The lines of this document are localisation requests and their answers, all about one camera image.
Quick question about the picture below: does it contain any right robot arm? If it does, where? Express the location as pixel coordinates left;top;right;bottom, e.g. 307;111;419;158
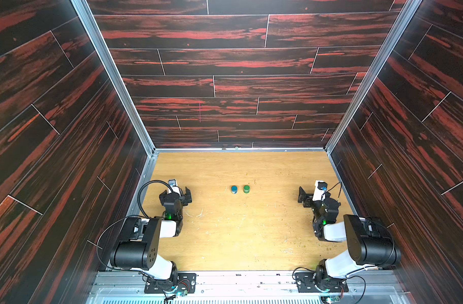
293;181;401;293

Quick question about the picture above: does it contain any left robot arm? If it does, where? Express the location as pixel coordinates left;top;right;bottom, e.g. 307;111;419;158
110;186;192;286

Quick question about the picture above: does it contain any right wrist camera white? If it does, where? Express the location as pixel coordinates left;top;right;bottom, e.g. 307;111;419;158
313;180;328;201

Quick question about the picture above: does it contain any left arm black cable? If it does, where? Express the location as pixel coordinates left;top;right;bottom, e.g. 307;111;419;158
136;179;173;218

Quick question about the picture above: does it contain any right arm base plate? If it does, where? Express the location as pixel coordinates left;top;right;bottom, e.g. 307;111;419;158
292;272;349;293

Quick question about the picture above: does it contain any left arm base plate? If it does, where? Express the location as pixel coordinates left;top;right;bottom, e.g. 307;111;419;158
144;272;197;296

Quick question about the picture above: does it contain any front aluminium rail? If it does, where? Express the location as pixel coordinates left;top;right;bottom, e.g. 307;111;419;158
86;270;411;304

